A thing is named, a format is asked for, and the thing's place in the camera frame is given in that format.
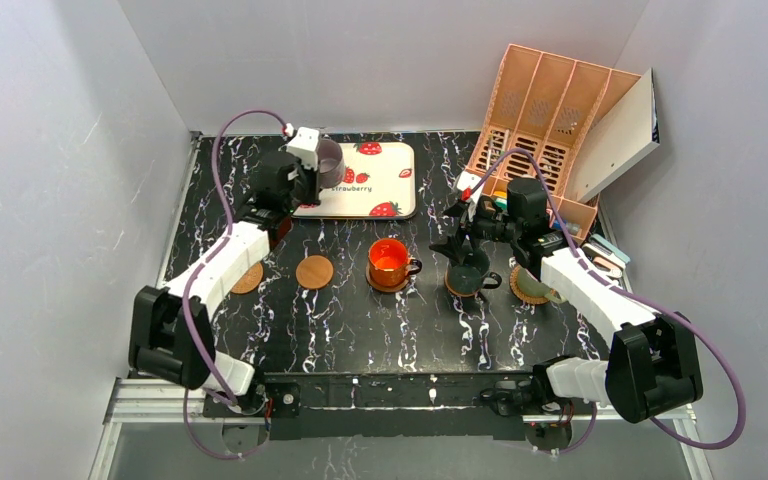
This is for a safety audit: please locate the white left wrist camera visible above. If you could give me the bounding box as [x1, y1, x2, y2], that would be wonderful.
[286, 127, 320, 171]

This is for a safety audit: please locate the dark ringed wooden coaster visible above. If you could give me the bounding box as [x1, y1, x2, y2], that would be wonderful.
[365, 270, 411, 293]

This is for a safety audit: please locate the dark green mug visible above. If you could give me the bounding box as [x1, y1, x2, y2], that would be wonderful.
[444, 252, 502, 293]

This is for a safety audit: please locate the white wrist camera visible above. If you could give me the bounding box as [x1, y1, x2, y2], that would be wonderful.
[456, 170, 485, 213]
[286, 127, 320, 171]

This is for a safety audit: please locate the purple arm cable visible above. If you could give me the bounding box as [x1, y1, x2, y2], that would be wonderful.
[181, 109, 294, 462]
[470, 146, 748, 456]

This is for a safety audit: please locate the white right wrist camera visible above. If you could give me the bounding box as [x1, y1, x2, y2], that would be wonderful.
[456, 170, 485, 213]

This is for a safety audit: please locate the aluminium front rail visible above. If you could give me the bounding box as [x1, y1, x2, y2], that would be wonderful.
[89, 373, 713, 480]

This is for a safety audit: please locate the orange round coaster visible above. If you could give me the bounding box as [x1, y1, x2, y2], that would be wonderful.
[444, 277, 481, 298]

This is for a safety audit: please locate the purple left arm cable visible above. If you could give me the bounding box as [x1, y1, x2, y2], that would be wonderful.
[181, 109, 294, 462]

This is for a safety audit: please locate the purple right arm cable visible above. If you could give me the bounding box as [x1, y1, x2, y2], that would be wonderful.
[470, 146, 748, 456]

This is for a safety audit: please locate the white strawberry tray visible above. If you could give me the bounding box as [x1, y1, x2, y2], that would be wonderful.
[294, 141, 417, 219]

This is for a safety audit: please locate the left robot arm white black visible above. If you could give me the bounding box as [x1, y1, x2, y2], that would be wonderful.
[128, 149, 345, 404]

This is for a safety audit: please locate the woven rattan coaster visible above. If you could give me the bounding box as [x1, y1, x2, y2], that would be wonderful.
[509, 265, 553, 305]

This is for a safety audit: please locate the pink desk file organizer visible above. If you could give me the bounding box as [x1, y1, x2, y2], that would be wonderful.
[465, 44, 640, 243]

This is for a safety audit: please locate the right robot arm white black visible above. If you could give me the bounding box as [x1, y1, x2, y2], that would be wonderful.
[431, 172, 703, 423]

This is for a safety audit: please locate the cork coaster far left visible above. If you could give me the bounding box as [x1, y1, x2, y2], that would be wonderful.
[230, 262, 264, 295]

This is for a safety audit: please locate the teal pink stationery stack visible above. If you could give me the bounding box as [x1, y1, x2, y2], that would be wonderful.
[582, 234, 631, 280]

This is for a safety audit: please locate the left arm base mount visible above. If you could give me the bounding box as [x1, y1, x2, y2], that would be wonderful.
[201, 377, 303, 458]

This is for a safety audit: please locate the white binder folder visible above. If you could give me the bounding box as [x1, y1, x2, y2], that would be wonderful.
[564, 69, 660, 203]

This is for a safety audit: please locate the orange mug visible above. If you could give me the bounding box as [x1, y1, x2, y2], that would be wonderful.
[366, 238, 423, 286]

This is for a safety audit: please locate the smooth wooden coaster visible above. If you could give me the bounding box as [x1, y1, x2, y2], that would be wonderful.
[295, 255, 334, 290]

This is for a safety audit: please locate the light green mug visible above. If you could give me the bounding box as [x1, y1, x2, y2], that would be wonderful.
[529, 281, 567, 305]

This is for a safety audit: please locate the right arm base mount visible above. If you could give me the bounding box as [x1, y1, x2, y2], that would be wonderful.
[476, 379, 598, 457]

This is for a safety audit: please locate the lilac mug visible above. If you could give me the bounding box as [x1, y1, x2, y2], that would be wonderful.
[316, 138, 346, 189]

